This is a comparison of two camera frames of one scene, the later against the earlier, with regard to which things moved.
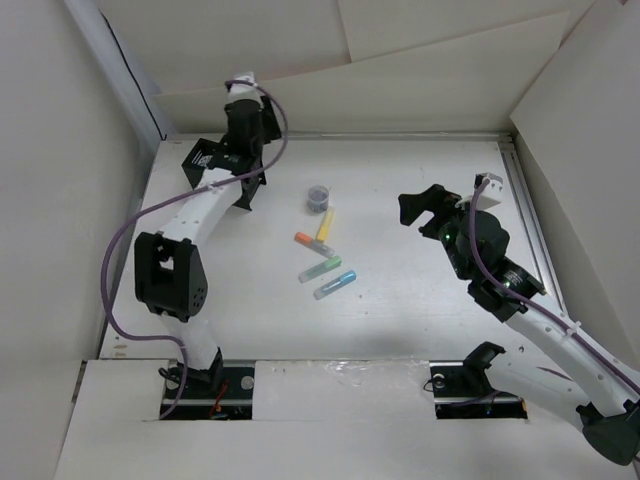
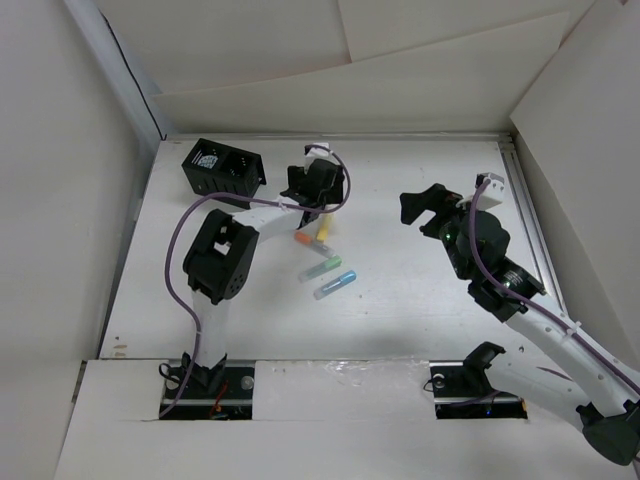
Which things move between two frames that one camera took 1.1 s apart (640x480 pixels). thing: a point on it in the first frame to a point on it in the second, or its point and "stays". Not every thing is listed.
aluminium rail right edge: [532, 224] stays
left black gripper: [267, 118] to [333, 196]
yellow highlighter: [325, 224] stays
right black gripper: [413, 204] stays
